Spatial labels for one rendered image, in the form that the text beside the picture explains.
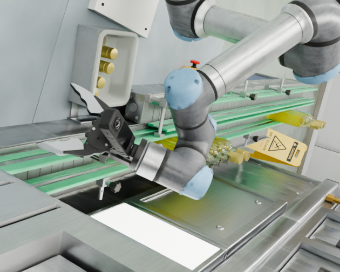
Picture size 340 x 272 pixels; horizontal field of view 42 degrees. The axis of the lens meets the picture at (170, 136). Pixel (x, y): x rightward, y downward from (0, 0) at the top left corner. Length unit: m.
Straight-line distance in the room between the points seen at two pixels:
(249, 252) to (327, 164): 6.29
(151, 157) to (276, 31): 0.37
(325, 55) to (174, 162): 0.45
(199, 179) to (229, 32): 0.49
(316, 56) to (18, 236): 0.87
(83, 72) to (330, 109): 6.24
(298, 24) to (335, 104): 6.29
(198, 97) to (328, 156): 6.58
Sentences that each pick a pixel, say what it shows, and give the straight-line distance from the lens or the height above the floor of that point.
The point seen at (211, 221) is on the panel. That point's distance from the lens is 1.27.
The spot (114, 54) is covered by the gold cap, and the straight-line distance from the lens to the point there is 1.32.
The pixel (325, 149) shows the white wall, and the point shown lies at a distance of 7.39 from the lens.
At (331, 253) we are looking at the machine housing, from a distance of 1.37.
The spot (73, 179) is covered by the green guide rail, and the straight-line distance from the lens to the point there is 1.13.
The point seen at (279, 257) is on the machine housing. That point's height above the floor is 1.42.
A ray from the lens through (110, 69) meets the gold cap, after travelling 1.33.
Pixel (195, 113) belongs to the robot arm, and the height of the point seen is 1.26.
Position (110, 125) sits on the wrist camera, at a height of 1.16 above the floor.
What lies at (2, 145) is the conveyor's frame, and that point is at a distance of 1.05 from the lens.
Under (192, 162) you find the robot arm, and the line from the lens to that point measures 0.90.
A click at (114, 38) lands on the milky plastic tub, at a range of 1.38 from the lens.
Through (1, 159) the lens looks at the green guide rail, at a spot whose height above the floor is 0.90.
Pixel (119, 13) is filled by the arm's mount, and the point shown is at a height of 0.78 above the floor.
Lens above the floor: 1.65
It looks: 29 degrees down
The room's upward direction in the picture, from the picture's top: 110 degrees clockwise
